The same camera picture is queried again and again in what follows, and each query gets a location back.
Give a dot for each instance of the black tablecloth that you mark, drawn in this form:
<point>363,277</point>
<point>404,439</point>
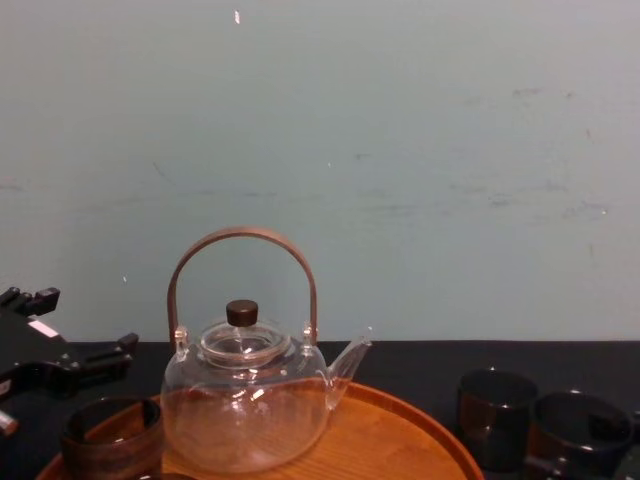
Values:
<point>415,365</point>

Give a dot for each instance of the round wooden tray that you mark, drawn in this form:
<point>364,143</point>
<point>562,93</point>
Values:
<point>380,440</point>

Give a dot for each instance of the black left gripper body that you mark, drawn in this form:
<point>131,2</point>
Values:
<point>30,357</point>

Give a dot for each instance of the glass lid with dark knob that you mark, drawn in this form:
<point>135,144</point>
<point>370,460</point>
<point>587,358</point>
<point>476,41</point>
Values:
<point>241,320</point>

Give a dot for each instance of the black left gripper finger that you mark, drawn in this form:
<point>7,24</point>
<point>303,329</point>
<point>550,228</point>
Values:
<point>102,357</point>
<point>37,300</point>

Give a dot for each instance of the glass cup with wooden sleeve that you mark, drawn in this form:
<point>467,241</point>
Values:
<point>575,445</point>
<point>495,420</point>
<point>112,442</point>

